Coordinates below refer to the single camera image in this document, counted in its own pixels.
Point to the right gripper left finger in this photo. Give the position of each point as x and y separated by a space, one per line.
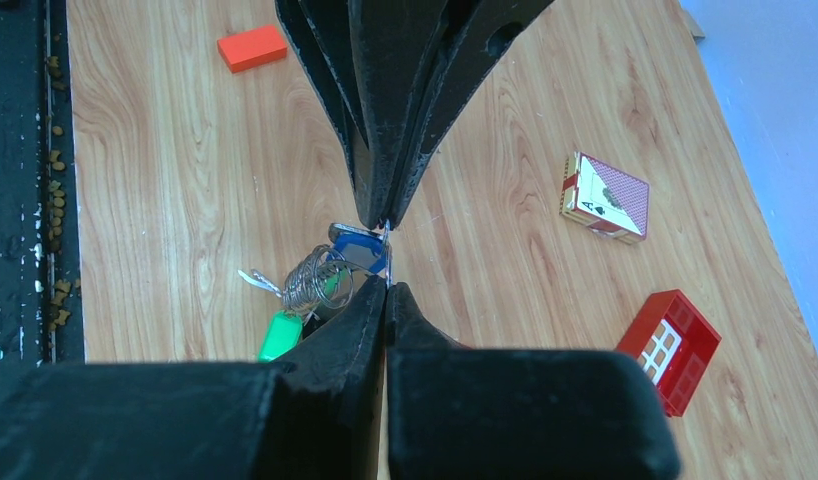
311 414

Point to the red rectangular block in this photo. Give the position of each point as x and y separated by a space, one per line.
252 48

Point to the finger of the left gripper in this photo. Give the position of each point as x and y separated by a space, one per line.
458 69
366 61

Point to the green tag key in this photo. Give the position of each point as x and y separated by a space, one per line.
283 334

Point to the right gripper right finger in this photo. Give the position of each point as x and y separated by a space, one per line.
456 412

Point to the playing card box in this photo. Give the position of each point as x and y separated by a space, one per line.
604 199

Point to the blue tag key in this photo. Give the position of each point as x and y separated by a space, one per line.
369 250

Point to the red window brick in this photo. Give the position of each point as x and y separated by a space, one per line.
673 342

